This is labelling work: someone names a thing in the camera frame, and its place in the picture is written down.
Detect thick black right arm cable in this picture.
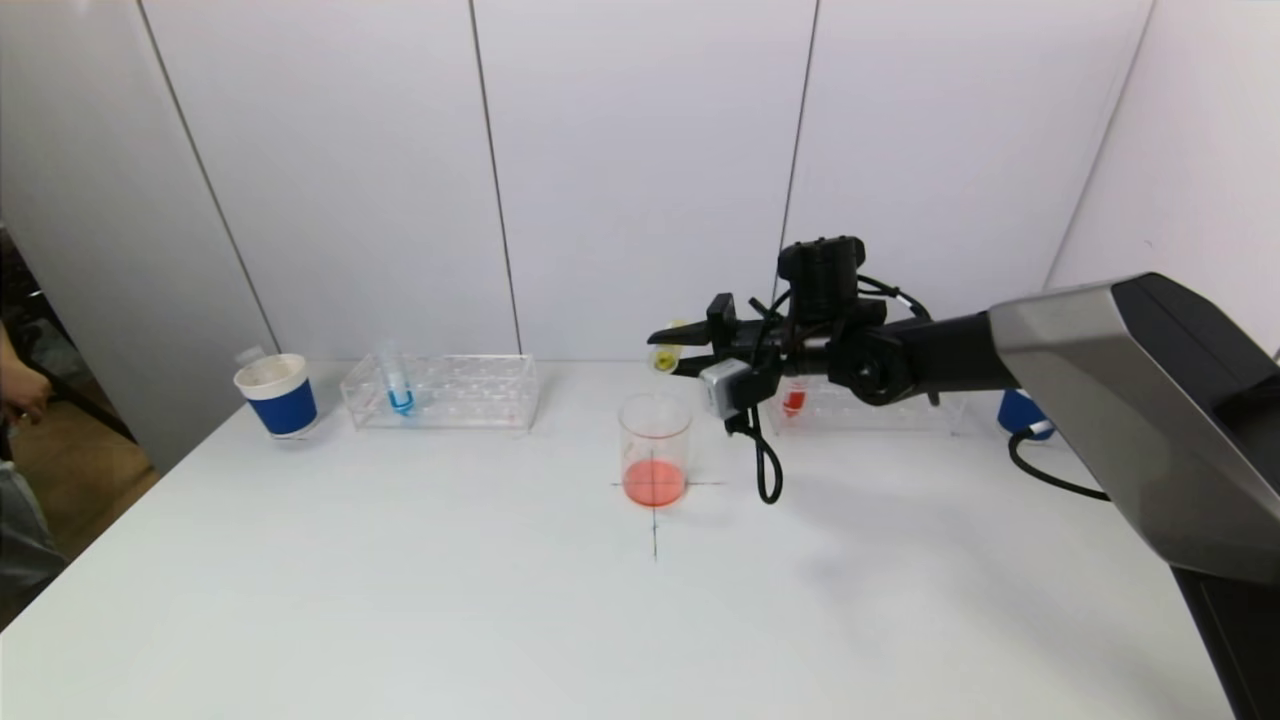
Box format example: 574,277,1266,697
1007,428,1113,502

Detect test tube with yellow pigment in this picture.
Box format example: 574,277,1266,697
652,322,689,375

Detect test tube with blue pigment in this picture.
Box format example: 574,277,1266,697
378,340,417,418

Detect white paper cup blue sleeve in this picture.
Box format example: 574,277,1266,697
233,353,320,439
998,388,1056,442

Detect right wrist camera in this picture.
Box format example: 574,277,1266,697
699,358,754,420

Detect clear acrylic test tube rack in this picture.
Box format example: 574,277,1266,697
342,354,541,433
764,372,967,437

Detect grey trousers of person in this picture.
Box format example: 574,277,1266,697
0,462,63,596

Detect bare hand of person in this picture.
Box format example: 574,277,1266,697
0,328,53,426

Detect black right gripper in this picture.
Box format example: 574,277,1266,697
646,292,786,377

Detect thin black right camera cable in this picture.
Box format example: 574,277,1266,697
726,405,785,505

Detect clear glass beaker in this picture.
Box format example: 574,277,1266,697
617,394,693,508

